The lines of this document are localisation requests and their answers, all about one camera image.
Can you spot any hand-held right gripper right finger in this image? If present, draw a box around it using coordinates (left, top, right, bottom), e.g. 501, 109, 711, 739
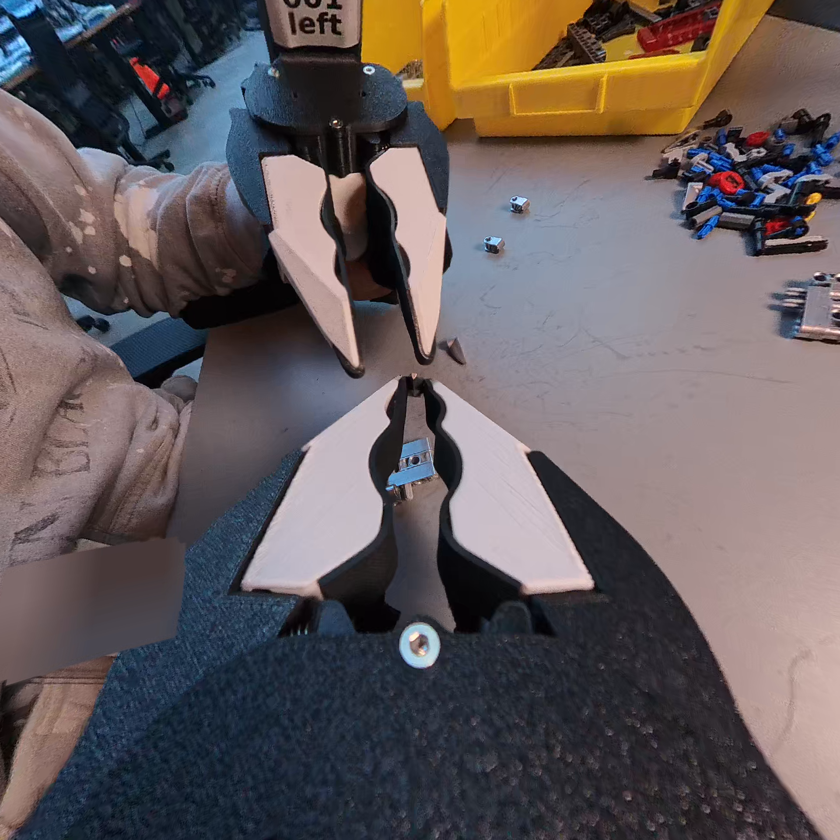
419, 378, 596, 596

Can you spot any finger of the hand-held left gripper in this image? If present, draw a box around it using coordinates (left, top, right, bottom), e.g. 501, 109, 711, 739
366, 146, 448, 366
260, 153, 366, 378

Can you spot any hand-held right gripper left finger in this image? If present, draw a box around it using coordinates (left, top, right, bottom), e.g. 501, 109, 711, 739
240, 376, 408, 598

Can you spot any large silver beam assembly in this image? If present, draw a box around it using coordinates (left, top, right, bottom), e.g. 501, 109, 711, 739
385, 438, 438, 505

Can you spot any person's left forearm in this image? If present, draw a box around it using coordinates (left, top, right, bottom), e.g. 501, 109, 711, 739
59, 147, 309, 329

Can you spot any grey desk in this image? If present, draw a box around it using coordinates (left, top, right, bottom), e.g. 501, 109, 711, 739
167, 16, 840, 840

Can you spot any yellow plastic bin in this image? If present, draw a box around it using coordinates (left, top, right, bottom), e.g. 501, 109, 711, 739
423, 0, 777, 137
361, 0, 460, 130

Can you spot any orange object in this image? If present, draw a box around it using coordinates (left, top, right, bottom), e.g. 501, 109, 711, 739
128, 56, 173, 101

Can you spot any heap of dark brick parts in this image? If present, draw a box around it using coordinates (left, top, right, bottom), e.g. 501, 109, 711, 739
533, 0, 641, 70

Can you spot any person's torso in grey hoodie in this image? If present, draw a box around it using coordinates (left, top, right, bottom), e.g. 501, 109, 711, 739
0, 88, 198, 834

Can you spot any red printed panel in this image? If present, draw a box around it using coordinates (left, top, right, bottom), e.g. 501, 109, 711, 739
637, 0, 723, 53

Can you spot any pile of small brick parts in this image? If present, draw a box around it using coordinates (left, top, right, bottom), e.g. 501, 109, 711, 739
646, 108, 840, 257

